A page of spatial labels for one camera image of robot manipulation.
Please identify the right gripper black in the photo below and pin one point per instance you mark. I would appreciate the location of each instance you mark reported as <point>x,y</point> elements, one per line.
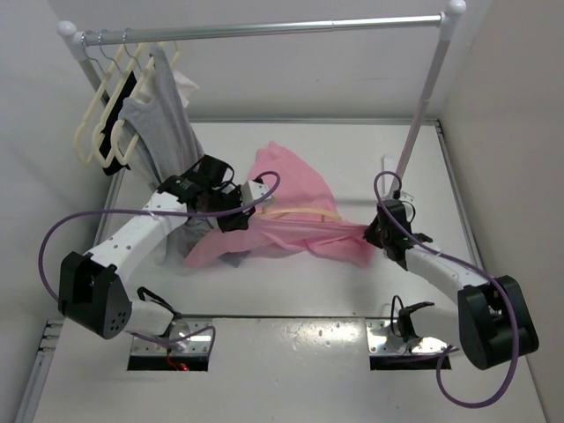
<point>370,236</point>

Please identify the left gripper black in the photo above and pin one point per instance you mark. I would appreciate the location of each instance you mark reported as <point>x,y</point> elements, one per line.
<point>234,221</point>

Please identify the beige plastic hanger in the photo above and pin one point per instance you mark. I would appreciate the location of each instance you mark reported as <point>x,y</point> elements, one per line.
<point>300,208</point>

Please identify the pink t shirt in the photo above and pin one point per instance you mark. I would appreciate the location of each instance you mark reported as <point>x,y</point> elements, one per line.
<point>340,241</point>

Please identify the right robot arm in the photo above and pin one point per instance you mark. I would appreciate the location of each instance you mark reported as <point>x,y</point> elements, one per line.
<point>492,322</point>

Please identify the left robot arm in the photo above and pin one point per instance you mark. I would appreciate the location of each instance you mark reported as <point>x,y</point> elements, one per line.
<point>92,285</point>

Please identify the grey t shirt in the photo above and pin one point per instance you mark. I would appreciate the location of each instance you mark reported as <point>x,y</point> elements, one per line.
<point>169,156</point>

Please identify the white cloth on hanger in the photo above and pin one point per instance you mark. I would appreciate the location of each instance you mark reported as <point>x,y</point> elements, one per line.
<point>185,87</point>

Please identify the cream hanger with grey shirt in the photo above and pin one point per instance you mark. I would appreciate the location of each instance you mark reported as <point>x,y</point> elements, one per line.
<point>117,133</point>

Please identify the cream hanger outer left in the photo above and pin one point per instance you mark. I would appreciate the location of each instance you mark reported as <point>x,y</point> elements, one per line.
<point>88,123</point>

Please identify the cream hanger far right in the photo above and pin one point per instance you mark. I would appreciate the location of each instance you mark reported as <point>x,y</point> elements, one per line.
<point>172,50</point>

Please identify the cream hanger middle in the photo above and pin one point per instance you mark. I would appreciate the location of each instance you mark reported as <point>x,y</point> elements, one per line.
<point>121,62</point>

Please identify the white clothes rack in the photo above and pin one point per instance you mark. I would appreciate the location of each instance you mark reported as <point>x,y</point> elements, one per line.
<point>446,21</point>

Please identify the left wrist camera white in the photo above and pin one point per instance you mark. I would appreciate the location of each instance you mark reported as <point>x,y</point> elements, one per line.
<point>254,193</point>

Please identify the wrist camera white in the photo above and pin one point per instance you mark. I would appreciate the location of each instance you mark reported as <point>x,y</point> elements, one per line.
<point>254,193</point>
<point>401,197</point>

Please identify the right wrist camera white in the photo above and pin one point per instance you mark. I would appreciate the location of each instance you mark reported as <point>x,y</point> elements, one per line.
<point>401,197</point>

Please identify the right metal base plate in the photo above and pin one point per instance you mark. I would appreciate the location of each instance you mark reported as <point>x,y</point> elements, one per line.
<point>382,343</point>

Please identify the metal base plate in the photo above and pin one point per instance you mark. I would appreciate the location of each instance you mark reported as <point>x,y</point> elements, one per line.
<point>187,337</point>
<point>382,343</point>

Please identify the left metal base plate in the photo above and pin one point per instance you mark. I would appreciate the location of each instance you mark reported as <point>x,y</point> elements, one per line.
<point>187,337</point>

